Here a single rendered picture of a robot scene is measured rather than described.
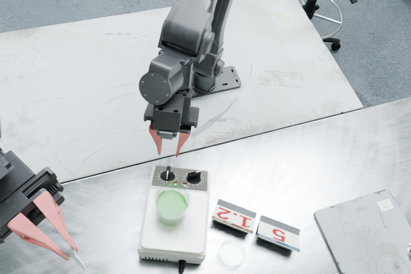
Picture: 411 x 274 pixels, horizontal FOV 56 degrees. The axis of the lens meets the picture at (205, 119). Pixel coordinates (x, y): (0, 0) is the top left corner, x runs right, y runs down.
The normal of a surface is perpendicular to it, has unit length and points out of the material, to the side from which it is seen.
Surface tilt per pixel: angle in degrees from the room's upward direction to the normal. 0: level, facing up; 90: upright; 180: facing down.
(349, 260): 0
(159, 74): 60
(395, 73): 0
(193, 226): 0
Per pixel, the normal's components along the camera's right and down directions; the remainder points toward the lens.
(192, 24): -0.04, -0.25
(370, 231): 0.09, -0.52
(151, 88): -0.29, 0.41
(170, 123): -0.04, 0.45
